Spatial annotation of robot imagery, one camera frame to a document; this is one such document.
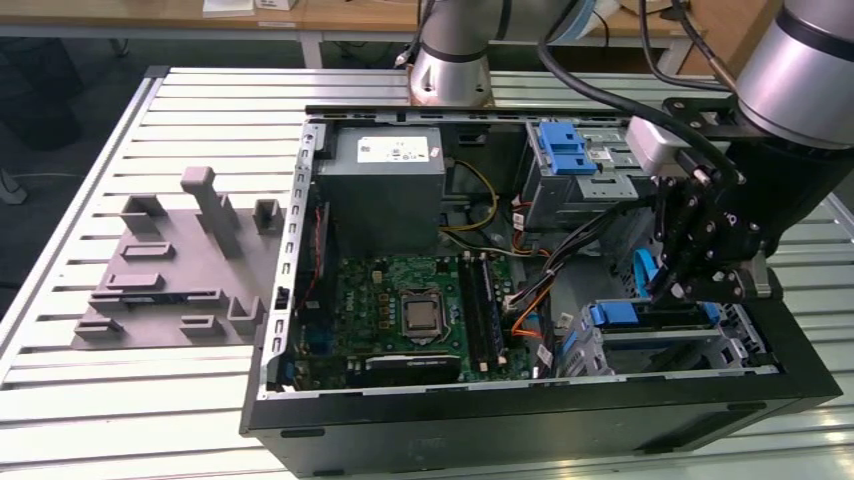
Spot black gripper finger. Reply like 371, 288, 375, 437
697, 252, 786, 304
648, 174, 729, 307

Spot hard disk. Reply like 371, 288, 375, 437
559, 298, 722, 377

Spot silver disk bay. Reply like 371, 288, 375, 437
579, 299, 766, 376

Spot silver drive cage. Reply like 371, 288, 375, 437
519, 119, 662, 231

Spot blue drive latch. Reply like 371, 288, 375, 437
539, 122, 599, 176

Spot wooden cabinet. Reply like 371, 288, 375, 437
680, 0, 788, 89

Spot installed RAM stick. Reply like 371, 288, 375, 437
479, 253, 510, 369

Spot black RAM slot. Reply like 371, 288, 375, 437
462, 253, 489, 371

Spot brown cardboard piece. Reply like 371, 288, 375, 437
617, 0, 689, 21

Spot silver CPU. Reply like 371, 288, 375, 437
403, 299, 443, 334

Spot green motherboard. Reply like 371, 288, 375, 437
293, 252, 535, 389

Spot CPU socket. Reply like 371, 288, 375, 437
397, 287, 453, 347

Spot grey power supply unit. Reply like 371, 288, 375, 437
313, 124, 447, 256

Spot black graphics card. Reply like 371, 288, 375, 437
346, 352, 463, 389

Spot black open PC case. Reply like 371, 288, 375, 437
238, 103, 844, 479

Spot grey parts rack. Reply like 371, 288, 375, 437
72, 167, 289, 354

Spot wooden desk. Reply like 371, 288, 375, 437
0, 0, 709, 69

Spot grey stand foot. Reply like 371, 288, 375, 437
0, 167, 28, 206

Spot blue wire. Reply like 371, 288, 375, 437
630, 247, 664, 301

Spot black cable bundle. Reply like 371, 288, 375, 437
510, 207, 629, 321

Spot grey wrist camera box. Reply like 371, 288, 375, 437
623, 115, 689, 176

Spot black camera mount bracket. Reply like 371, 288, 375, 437
662, 97, 744, 140

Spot yellow wires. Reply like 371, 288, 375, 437
439, 159, 502, 234

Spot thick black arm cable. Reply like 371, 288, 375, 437
537, 0, 748, 184

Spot orange wire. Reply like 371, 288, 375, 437
510, 309, 555, 341

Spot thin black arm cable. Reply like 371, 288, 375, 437
637, 0, 736, 94

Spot black cable with metal plug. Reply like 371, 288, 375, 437
393, 0, 435, 69

